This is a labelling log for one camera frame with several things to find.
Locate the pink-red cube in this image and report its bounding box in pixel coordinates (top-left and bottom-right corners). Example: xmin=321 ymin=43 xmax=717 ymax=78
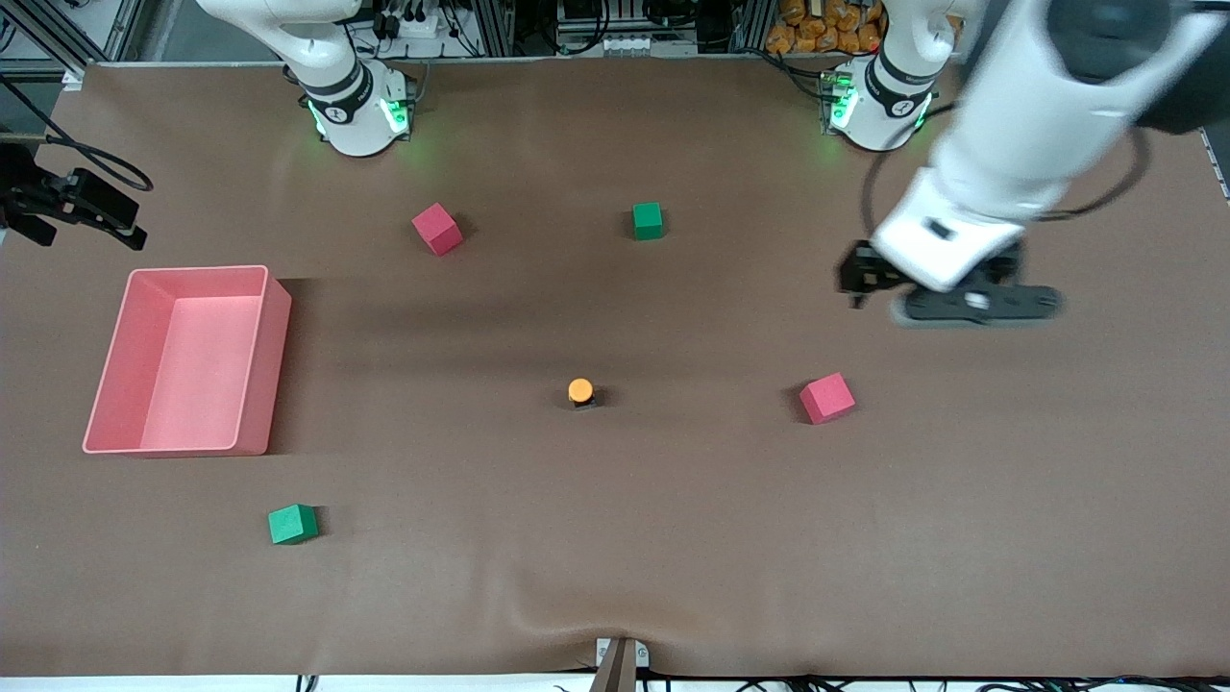
xmin=799 ymin=373 xmax=856 ymax=425
xmin=412 ymin=202 xmax=464 ymax=258

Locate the pile of orange objects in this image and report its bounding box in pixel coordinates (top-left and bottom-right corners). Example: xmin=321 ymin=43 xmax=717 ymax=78
xmin=766 ymin=0 xmax=890 ymax=56

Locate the brown table mat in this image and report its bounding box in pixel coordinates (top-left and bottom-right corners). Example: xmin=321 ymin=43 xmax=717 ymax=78
xmin=0 ymin=56 xmax=1230 ymax=679

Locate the white power strip with plugs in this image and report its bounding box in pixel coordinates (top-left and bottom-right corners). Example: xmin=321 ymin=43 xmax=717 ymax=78
xmin=370 ymin=0 xmax=453 ymax=39

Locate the pink plastic bin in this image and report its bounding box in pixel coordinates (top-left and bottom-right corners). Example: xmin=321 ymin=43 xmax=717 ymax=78
xmin=82 ymin=265 xmax=293 ymax=457

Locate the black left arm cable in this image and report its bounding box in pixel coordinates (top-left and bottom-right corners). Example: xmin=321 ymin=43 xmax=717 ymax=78
xmin=860 ymin=101 xmax=1154 ymax=222

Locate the aluminium frame post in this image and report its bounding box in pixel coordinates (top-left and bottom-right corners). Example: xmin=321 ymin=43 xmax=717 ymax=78
xmin=730 ymin=0 xmax=775 ymax=54
xmin=471 ymin=0 xmax=520 ymax=59

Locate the metal bracket with brown post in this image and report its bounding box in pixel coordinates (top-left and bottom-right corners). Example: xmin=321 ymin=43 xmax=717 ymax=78
xmin=594 ymin=636 xmax=652 ymax=692

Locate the aluminium frame profile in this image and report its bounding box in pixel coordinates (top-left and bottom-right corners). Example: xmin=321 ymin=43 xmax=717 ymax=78
xmin=0 ymin=0 xmax=145 ymax=63

